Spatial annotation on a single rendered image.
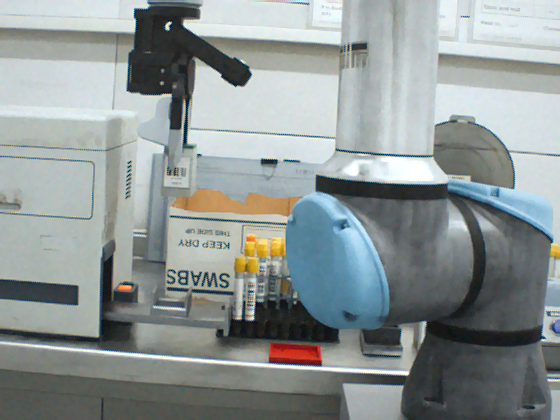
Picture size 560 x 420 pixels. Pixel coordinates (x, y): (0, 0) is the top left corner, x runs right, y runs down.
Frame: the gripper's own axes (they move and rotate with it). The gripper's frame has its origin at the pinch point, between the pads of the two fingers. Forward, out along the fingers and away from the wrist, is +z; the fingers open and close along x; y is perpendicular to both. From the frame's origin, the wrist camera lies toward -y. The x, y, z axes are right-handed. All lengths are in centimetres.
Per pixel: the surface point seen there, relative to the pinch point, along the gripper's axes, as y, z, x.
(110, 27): 22, -20, -55
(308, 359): -18.6, 24.0, 6.9
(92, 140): 11.0, -2.1, 4.7
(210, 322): -5.4, 20.9, 3.1
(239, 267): -8.4, 14.7, -4.4
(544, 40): -63, -24, -61
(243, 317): -9.2, 22.3, -6.6
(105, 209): 9.2, 6.9, 3.1
